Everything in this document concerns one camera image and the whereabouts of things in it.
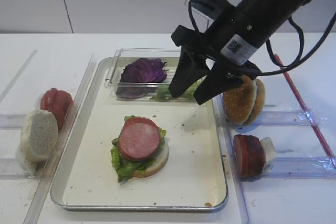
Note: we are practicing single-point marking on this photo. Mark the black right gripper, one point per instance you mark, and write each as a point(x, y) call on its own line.
point(228, 41)

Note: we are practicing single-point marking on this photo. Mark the pink meat slice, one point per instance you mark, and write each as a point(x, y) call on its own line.
point(138, 141)

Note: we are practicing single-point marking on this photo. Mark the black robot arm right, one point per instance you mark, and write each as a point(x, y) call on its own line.
point(268, 16)

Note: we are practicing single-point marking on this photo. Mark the green lettuce in container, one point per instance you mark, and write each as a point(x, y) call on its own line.
point(163, 94)

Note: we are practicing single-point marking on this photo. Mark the stack of meat slices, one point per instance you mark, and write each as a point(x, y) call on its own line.
point(250, 155)

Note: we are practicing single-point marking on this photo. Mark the white block behind meat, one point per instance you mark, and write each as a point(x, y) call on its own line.
point(269, 150)

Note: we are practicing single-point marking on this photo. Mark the stack of tomato slices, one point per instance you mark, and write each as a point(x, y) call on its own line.
point(58, 103)

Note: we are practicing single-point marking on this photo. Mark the sesame bun top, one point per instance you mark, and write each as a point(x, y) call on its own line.
point(239, 102)

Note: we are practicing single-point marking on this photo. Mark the brown bun behind sesame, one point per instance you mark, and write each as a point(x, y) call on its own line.
point(259, 103)

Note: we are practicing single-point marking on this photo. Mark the clear plastic container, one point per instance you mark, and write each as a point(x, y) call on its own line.
point(126, 56)

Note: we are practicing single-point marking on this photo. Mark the purple cabbage leaf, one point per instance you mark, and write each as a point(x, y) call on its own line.
point(143, 70)

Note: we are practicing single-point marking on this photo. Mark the clear holder upper right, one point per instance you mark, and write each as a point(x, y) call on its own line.
point(287, 118)

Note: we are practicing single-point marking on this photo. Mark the clear holder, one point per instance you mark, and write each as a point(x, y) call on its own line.
point(12, 169)
point(287, 118)
point(16, 122)
point(298, 167)

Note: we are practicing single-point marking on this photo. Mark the bottom bun on tray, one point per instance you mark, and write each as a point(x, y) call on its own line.
point(158, 161)

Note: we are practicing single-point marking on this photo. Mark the cream metal baking tray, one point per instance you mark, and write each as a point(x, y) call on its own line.
point(193, 180)

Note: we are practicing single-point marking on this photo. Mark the clear holder lower right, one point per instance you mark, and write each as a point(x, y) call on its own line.
point(298, 167)

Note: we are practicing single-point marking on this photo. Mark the white bun half upright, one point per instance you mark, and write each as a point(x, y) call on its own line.
point(38, 135)

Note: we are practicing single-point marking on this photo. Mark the clear holder upper left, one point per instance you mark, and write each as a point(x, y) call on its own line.
point(16, 122)

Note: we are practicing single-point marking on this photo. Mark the clear holder lower left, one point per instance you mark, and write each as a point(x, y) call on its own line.
point(12, 169)

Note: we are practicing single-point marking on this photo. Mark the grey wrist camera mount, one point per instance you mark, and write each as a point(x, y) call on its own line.
point(209, 9)

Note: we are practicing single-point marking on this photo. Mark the red plastic rail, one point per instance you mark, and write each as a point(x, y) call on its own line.
point(304, 106)

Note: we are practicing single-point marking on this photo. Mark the clear rail far left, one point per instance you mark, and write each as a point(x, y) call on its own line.
point(17, 75)

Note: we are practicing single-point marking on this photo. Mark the clear rail left of tray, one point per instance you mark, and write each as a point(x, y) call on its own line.
point(43, 187)

